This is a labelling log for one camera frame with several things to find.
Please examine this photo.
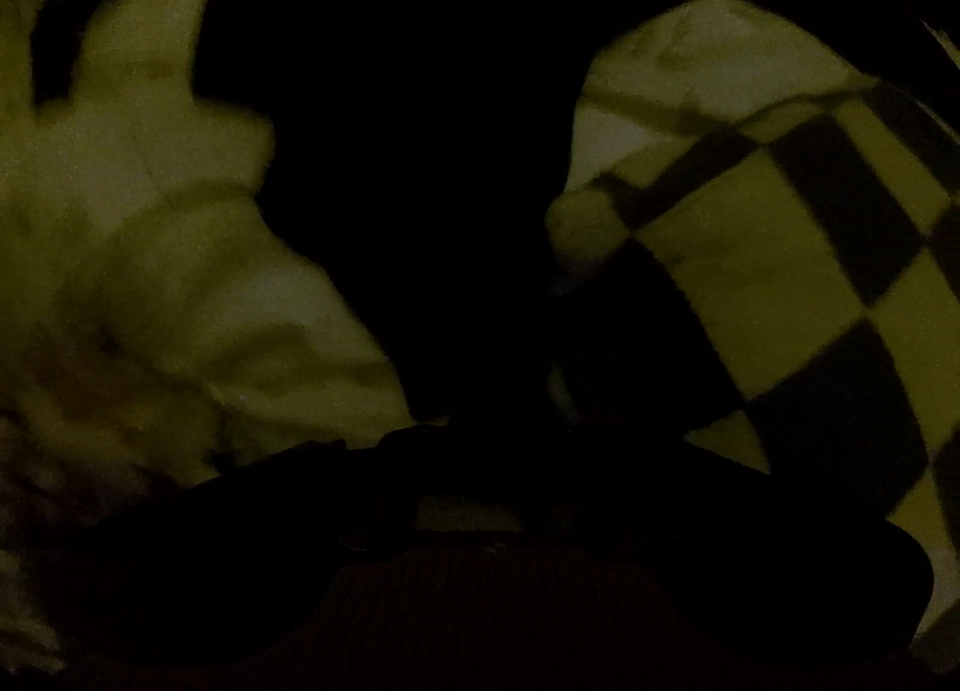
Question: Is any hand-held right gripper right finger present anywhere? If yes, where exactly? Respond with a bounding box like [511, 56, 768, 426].
[551, 421, 905, 561]

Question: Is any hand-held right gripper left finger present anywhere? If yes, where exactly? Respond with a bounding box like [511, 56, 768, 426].
[142, 419, 449, 555]

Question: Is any dark cloth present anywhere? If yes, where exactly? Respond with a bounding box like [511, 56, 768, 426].
[34, 0, 960, 441]

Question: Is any light crumpled cloth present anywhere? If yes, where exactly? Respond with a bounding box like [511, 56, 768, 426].
[0, 0, 421, 669]

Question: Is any checkered blanket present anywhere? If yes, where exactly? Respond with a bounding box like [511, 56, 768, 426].
[547, 83, 960, 662]

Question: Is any pale smooth cloth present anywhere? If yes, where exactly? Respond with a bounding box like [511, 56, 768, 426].
[570, 0, 886, 193]

